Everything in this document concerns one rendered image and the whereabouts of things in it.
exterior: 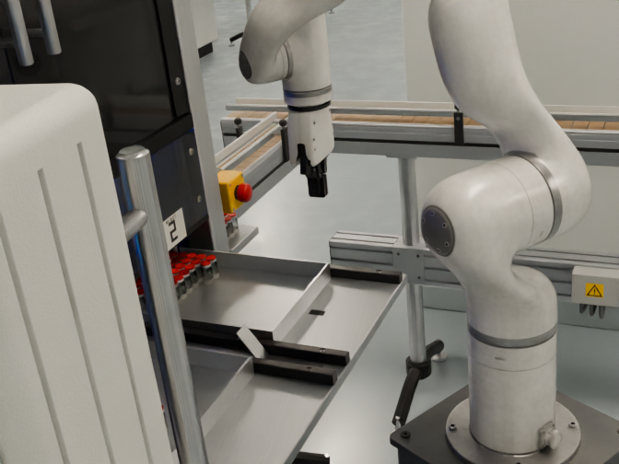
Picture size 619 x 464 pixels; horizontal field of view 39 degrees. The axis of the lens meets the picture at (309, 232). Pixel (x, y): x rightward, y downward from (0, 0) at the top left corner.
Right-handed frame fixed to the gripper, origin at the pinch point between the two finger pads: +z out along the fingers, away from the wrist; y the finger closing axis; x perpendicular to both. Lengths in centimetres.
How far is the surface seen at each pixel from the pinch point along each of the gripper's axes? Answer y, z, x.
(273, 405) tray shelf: 34.8, 22.3, 4.7
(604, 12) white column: -144, 1, 33
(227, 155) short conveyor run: -50, 15, -48
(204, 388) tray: 34.1, 22.1, -7.9
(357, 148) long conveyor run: -82, 24, -25
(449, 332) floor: -127, 110, -14
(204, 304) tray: 9.5, 22.1, -22.0
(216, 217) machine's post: -8.9, 12.7, -28.0
